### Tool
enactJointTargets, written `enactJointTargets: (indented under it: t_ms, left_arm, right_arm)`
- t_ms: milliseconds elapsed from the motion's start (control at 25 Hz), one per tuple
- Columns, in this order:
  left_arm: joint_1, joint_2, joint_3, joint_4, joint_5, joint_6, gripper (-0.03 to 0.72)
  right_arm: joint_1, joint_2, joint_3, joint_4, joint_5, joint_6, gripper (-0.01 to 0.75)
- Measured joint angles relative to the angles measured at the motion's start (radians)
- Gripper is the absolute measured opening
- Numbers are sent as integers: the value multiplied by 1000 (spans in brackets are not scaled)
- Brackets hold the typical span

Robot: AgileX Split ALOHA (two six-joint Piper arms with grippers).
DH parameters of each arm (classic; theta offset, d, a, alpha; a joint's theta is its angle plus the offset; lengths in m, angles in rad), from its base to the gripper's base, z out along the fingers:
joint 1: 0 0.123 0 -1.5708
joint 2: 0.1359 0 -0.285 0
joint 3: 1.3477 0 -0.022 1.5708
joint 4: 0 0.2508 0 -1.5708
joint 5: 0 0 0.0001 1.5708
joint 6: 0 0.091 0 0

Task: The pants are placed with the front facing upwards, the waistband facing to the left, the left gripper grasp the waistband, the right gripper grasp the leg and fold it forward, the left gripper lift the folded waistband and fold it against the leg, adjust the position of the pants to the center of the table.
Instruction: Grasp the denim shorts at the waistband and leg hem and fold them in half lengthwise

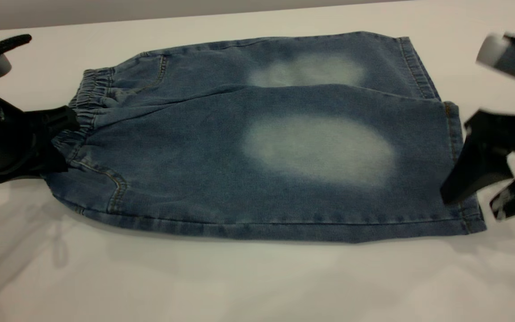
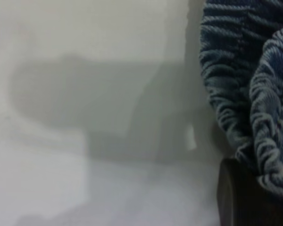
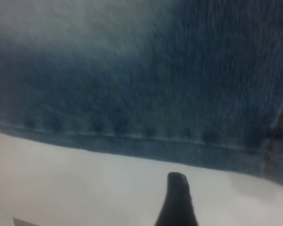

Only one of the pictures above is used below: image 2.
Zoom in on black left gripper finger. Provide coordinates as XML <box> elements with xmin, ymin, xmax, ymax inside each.
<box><xmin>216</xmin><ymin>157</ymin><xmax>283</xmax><ymax>226</ymax></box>

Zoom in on blue denim pants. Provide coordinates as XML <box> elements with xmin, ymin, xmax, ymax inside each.
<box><xmin>198</xmin><ymin>0</ymin><xmax>283</xmax><ymax>199</ymax></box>

